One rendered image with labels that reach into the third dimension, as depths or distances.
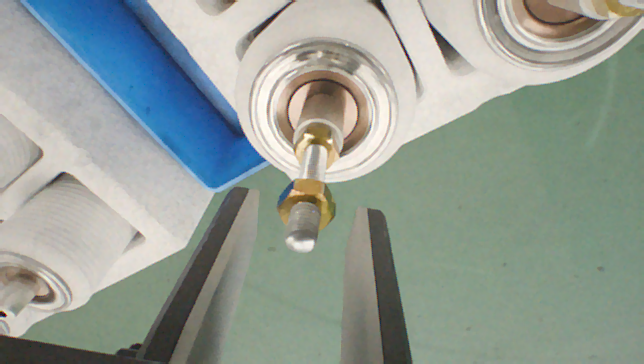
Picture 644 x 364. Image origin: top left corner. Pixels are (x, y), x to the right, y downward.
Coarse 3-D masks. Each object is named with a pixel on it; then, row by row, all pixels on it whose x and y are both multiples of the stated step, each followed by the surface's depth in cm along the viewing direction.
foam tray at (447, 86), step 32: (160, 0) 22; (224, 0) 26; (256, 0) 21; (288, 0) 21; (384, 0) 21; (416, 0) 21; (192, 32) 23; (224, 32) 22; (256, 32) 29; (416, 32) 22; (224, 64) 24; (416, 64) 23; (448, 64) 25; (224, 96) 25; (416, 96) 25; (448, 96) 24; (480, 96) 24; (416, 128) 25
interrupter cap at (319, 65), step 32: (288, 64) 16; (320, 64) 16; (352, 64) 16; (256, 96) 17; (288, 96) 17; (352, 96) 17; (384, 96) 17; (256, 128) 18; (288, 128) 18; (352, 128) 18; (384, 128) 18; (288, 160) 19; (352, 160) 19
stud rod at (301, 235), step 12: (312, 156) 13; (324, 156) 14; (300, 168) 13; (312, 168) 13; (324, 168) 13; (324, 180) 13; (300, 204) 11; (312, 204) 11; (300, 216) 11; (312, 216) 11; (288, 228) 10; (300, 228) 10; (312, 228) 10; (288, 240) 10; (300, 240) 10; (312, 240) 10
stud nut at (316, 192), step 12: (300, 180) 11; (312, 180) 11; (288, 192) 11; (300, 192) 11; (312, 192) 11; (324, 192) 11; (288, 204) 11; (324, 204) 11; (288, 216) 11; (324, 216) 11
